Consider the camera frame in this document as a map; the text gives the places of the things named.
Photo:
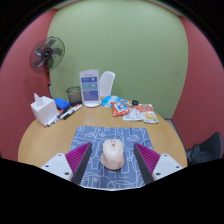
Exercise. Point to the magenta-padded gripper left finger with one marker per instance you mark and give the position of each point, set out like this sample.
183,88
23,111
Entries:
78,157

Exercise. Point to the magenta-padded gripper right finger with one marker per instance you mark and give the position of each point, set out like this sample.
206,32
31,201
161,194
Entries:
147,157

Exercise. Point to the pale pink computer mouse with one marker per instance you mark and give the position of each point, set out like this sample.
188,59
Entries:
112,155

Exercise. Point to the grey-blue patterned mouse pad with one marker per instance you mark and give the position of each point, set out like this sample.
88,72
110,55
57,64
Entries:
96,133

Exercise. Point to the orange and white snack packet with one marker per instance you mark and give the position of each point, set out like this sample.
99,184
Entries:
149,114

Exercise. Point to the black whiteboard marker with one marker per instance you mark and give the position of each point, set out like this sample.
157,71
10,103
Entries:
54,119

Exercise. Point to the red-capped whiteboard marker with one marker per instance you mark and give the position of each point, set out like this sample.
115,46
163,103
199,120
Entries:
71,111

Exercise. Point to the small black object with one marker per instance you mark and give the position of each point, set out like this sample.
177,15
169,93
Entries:
135,102

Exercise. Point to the red snack packet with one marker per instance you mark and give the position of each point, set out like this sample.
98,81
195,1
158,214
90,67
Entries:
120,108

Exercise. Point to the blue whiteboard eraser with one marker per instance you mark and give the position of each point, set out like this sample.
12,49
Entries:
62,103

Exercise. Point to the white tissue box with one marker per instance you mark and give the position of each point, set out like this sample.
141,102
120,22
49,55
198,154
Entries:
44,111

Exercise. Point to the black office chair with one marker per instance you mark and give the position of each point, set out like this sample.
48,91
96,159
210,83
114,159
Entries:
205,150

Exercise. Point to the dark green cup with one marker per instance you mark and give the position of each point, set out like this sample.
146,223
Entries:
74,96

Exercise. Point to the light blue packet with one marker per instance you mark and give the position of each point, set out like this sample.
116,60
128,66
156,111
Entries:
108,101

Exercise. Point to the clear sign stand, blue print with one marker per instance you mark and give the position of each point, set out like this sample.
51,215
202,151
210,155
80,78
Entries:
90,88

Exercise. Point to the standing fan with red pole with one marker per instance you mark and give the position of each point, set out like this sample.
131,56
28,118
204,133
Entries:
47,54

